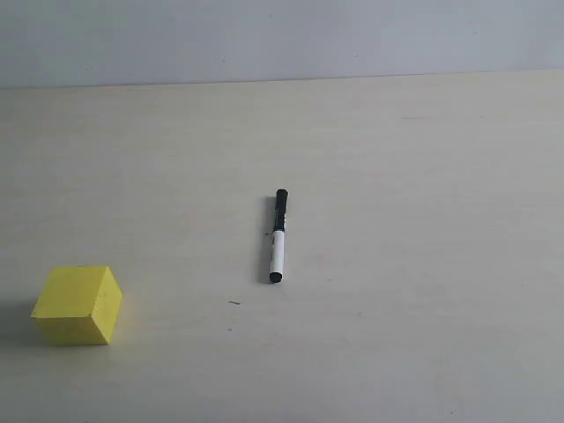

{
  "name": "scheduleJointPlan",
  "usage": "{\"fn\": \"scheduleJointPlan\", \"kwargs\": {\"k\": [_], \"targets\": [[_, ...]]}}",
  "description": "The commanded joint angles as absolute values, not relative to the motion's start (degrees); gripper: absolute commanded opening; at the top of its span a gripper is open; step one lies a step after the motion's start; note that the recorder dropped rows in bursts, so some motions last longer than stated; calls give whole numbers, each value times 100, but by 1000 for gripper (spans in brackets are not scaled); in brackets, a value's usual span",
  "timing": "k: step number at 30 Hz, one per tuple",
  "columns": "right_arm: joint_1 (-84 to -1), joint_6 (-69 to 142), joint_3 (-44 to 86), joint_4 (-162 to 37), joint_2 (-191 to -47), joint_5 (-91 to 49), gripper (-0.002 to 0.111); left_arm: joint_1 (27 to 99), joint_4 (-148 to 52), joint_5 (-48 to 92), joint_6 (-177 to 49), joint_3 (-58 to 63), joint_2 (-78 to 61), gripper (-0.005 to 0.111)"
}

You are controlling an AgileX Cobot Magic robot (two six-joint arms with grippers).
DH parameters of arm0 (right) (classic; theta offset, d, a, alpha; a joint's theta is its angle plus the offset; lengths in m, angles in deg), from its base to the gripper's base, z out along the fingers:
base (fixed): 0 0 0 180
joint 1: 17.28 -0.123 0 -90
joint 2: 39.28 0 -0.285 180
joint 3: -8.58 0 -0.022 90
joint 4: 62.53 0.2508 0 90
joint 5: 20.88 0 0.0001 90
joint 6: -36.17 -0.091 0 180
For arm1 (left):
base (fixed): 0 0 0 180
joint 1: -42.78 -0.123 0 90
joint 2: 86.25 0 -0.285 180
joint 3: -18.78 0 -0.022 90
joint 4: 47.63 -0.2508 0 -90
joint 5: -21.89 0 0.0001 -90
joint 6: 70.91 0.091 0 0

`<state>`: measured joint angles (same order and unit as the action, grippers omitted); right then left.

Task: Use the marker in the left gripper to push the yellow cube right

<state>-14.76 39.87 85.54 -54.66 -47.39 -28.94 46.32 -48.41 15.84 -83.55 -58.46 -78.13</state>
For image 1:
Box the yellow cube block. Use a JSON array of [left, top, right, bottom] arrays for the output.
[[31, 266, 123, 346]]

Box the black and white whiteboard marker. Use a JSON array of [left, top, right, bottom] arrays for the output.
[[269, 189, 288, 284]]

